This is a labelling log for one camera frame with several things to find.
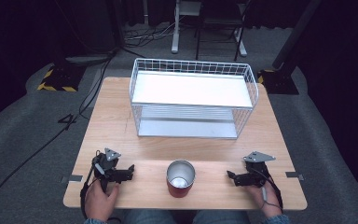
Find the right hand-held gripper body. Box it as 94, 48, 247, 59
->
235, 150, 277, 189

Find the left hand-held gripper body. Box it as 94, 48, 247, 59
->
91, 147, 131, 191

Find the person's right hand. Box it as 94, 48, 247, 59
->
249, 184, 283, 219

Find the person's left hand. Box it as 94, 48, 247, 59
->
84, 179, 120, 223

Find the red cup with metal inside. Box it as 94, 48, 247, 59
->
166, 159, 197, 199

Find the person's right denim sleeve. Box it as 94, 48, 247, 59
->
261, 214, 292, 224

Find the person's denim sleeve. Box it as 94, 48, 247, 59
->
83, 217, 109, 224
261, 214, 292, 224

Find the person's left denim sleeve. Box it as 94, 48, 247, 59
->
83, 217, 109, 224

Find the black stand with striped base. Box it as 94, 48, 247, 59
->
256, 0, 324, 96

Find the striped black stand base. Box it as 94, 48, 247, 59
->
36, 59, 88, 93

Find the white desk leg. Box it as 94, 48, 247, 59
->
171, 0, 203, 55
233, 27, 249, 58

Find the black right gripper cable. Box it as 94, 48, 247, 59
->
251, 167, 284, 211

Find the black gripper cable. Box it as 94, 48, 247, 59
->
251, 167, 284, 211
79, 150, 103, 220

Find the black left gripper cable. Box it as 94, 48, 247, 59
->
79, 150, 103, 220

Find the long black floor cable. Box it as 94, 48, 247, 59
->
0, 50, 117, 217

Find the white wire shelf rack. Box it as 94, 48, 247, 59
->
129, 57, 260, 140

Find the bundle of floor cables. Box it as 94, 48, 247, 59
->
123, 18, 181, 49

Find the black metal chair frame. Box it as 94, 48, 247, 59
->
194, 0, 252, 63

